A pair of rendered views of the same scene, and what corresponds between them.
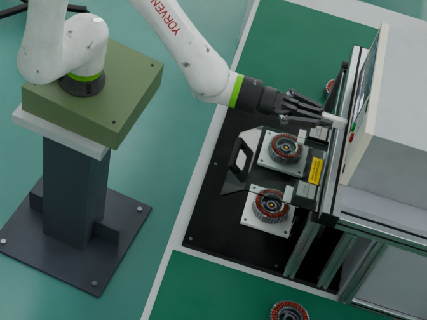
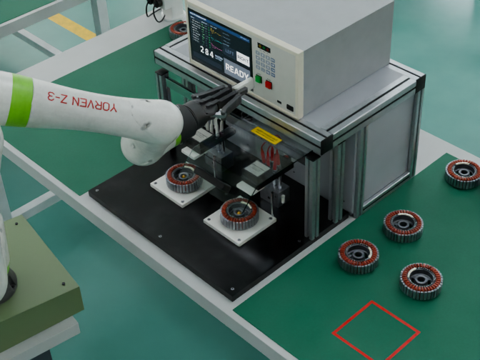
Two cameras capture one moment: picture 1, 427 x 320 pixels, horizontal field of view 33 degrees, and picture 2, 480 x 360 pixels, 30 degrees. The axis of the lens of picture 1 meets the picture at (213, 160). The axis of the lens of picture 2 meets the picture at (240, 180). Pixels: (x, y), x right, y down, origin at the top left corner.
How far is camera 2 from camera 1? 115 cm
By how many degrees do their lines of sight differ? 33
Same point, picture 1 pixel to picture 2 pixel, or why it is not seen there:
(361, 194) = (317, 112)
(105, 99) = (29, 278)
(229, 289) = (301, 286)
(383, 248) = (366, 131)
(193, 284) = (280, 309)
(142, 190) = not seen: outside the picture
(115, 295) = not seen: outside the picture
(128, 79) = (18, 249)
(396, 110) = (286, 30)
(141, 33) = not seen: outside the picture
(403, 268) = (380, 138)
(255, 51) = (45, 154)
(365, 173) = (310, 92)
